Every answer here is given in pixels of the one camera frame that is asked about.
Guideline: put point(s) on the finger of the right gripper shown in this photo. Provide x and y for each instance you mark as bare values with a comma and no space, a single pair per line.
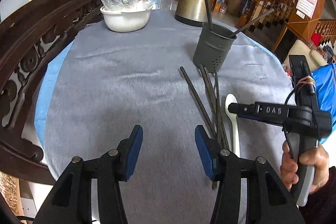
269,119
243,109

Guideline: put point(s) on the dark grey utensil holder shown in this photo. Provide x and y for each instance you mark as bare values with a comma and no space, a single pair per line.
213,47

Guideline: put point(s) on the blue under cloth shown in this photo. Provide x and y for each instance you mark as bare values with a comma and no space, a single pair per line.
46,91

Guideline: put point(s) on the wooden stair railing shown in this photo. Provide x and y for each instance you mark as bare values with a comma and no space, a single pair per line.
287,15

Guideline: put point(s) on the white bowl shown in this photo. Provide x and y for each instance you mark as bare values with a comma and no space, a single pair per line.
127,20

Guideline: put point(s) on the grey table cloth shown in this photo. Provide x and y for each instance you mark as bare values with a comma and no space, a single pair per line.
108,83

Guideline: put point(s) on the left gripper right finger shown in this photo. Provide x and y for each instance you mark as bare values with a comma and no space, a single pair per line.
268,200

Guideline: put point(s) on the person's right hand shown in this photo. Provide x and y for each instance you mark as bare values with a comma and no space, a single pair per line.
316,157

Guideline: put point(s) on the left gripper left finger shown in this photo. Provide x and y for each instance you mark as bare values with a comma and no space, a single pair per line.
69,201

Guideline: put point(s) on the beige sofa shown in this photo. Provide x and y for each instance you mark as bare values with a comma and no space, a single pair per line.
313,58

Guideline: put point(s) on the white plastic spoon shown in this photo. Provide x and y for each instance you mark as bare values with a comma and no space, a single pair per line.
230,98

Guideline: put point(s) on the brass electric kettle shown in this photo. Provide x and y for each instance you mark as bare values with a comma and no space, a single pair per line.
191,12

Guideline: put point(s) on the dark carved wooden sideboard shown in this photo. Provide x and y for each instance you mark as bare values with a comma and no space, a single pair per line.
31,38

